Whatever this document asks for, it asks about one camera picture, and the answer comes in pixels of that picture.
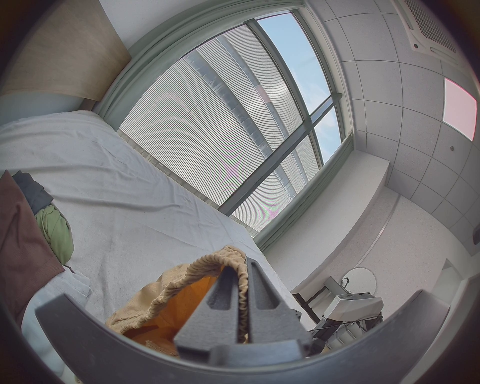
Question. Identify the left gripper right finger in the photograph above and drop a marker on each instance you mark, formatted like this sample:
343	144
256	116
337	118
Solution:
273	326

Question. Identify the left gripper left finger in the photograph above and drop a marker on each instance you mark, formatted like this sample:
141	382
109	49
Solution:
204	330

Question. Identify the tan shorts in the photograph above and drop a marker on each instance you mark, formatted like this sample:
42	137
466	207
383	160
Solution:
168	288

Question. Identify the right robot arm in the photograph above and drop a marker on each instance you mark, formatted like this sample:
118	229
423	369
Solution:
356	305

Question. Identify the round white table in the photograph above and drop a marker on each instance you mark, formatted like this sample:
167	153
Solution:
362	279

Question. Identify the pale blue garment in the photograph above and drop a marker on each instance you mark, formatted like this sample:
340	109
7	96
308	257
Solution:
71	285

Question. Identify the bed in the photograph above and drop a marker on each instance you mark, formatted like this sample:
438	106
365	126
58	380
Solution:
131	187

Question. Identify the green garment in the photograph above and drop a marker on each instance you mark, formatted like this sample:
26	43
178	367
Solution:
56	236

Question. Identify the brown garment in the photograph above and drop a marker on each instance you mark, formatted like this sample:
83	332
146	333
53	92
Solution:
22	255

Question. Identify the window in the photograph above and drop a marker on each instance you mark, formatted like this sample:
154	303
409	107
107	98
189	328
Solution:
210	123

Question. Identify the black garment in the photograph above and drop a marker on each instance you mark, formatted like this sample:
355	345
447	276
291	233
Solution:
35	191

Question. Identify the ceiling light panel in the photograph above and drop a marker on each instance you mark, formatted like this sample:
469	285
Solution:
459	108

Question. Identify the ceiling air conditioner vent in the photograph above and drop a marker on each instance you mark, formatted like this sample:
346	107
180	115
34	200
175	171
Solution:
427	26

